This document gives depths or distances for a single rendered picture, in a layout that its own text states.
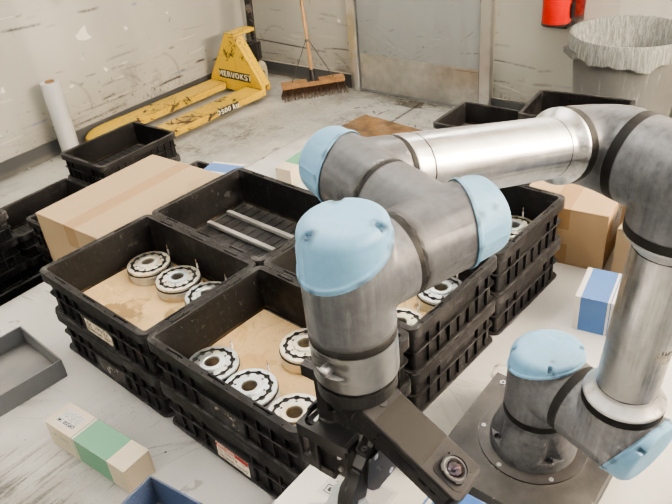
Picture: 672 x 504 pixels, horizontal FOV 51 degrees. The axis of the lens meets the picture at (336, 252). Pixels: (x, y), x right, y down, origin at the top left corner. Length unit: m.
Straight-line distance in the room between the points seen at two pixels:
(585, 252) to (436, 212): 1.28
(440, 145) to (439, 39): 3.93
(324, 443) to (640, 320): 0.48
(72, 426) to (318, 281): 1.02
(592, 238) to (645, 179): 0.94
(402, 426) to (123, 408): 1.03
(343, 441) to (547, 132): 0.42
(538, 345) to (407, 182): 0.62
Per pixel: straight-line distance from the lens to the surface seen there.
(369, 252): 0.50
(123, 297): 1.66
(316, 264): 0.51
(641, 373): 1.03
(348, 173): 0.64
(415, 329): 1.26
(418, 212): 0.56
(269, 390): 1.28
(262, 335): 1.45
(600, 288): 1.63
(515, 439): 1.25
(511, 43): 4.44
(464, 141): 0.75
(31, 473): 1.52
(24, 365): 1.78
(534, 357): 1.15
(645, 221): 0.89
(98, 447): 1.42
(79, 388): 1.66
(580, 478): 1.30
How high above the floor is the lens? 1.73
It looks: 33 degrees down
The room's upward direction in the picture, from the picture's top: 6 degrees counter-clockwise
